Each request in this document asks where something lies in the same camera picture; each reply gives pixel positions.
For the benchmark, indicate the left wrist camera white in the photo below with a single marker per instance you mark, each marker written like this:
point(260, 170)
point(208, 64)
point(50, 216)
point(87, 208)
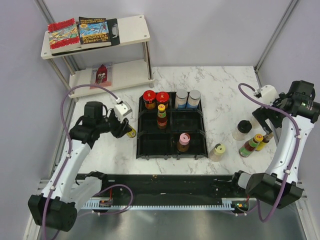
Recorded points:
point(121, 111)

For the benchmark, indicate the black compartment organizer tray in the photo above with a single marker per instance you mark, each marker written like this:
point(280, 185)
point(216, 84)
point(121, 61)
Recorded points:
point(156, 143)

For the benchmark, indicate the blue label clear jar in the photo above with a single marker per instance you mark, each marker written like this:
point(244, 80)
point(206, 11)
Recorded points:
point(193, 99)

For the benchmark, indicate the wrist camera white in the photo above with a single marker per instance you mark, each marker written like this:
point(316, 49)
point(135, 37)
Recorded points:
point(267, 94)
point(121, 111)

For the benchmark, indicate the red lid sauce jar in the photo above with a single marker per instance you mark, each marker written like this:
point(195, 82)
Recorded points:
point(149, 98)

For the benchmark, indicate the white cable duct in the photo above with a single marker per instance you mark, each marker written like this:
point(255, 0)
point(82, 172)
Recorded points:
point(223, 205)

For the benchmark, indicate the white two-tier shelf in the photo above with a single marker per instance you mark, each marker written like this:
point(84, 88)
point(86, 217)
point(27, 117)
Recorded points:
point(131, 60)

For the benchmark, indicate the yellow lid spice jar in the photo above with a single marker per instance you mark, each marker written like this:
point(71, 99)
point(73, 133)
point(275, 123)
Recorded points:
point(217, 152)

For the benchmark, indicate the black cover treehouse book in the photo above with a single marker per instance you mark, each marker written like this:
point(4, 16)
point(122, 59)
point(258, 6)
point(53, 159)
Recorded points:
point(93, 33)

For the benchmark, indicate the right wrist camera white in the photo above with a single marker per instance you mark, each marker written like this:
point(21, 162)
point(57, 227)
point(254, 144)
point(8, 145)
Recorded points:
point(267, 94)

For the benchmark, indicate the pink lid spice jar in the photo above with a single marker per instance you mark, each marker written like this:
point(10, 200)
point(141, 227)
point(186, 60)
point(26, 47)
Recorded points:
point(183, 142)

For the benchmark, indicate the yellow cap sauce bottle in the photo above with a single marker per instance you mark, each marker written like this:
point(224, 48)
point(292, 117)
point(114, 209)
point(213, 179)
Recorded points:
point(162, 119)

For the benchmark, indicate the clear jar grey lid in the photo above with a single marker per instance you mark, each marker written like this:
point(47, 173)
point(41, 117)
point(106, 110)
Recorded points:
point(181, 97)

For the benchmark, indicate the small yellow label bottle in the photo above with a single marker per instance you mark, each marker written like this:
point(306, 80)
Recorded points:
point(131, 132)

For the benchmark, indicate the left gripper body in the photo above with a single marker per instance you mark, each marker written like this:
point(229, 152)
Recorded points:
point(116, 127)

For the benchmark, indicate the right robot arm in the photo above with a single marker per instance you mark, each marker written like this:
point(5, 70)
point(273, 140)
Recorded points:
point(295, 113)

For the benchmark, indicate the black lid clear jar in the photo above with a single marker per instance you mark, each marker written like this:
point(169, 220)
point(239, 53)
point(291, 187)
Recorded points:
point(254, 122)

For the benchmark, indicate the pink book on lower shelf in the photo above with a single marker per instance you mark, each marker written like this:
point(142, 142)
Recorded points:
point(102, 75)

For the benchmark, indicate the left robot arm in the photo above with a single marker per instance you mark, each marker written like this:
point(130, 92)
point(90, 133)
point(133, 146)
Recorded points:
point(58, 204)

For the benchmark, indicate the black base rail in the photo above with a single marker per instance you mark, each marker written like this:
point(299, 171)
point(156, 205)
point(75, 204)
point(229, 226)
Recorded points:
point(141, 189)

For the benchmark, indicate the green label sauce bottle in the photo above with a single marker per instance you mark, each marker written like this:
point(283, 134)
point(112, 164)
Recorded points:
point(250, 146)

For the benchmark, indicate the brown cap small bottle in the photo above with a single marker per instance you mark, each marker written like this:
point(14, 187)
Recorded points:
point(265, 141)

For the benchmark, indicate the red cover book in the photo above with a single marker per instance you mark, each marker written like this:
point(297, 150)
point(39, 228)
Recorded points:
point(63, 36)

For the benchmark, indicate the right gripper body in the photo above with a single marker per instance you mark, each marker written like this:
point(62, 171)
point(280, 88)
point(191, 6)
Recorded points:
point(263, 113)

